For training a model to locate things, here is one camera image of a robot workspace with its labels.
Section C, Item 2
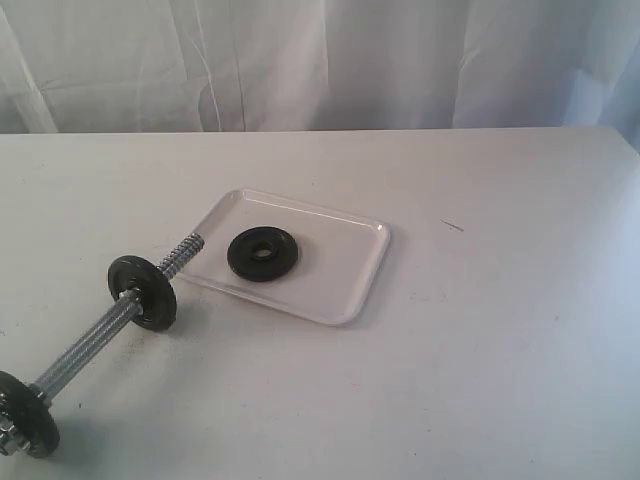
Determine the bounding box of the black weight plate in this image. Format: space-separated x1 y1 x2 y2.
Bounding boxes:
227 226 299 282
1 371 60 459
107 255 177 332

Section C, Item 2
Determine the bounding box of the black weight plate on bar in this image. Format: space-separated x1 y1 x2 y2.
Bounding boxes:
107 255 177 332

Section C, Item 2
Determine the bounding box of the white backdrop curtain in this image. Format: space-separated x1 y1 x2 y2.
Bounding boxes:
1 1 639 144

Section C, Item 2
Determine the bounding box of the chrome threaded dumbbell bar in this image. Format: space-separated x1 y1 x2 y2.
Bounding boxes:
0 231 207 459

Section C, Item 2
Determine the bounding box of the white rectangular tray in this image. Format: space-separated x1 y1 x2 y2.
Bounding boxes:
179 189 390 325

